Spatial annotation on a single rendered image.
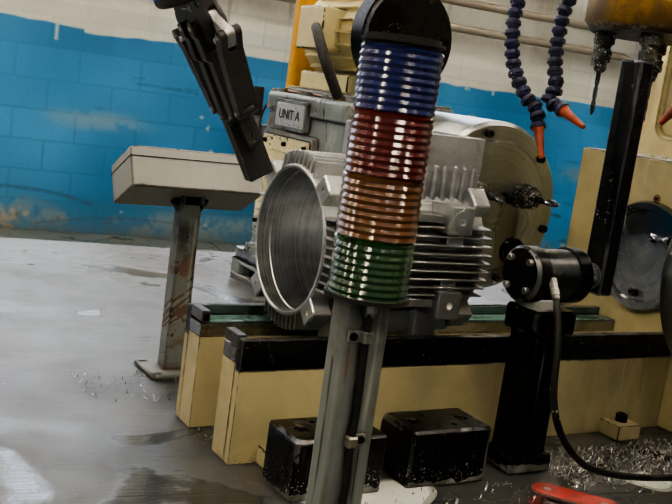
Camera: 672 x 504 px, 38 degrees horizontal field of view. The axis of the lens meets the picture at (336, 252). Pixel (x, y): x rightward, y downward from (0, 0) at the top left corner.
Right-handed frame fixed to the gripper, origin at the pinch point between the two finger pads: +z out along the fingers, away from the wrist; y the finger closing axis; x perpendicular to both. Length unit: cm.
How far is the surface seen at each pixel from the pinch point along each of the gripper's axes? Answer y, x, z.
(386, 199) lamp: -38.7, 6.6, -4.1
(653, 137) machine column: 7, -64, 29
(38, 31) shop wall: 548, -102, 38
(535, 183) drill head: 15, -46, 29
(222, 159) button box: 14.4, -1.7, 4.4
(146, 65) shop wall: 538, -157, 84
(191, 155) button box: 14.4, 1.8, 2.3
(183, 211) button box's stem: 14.5, 5.3, 8.1
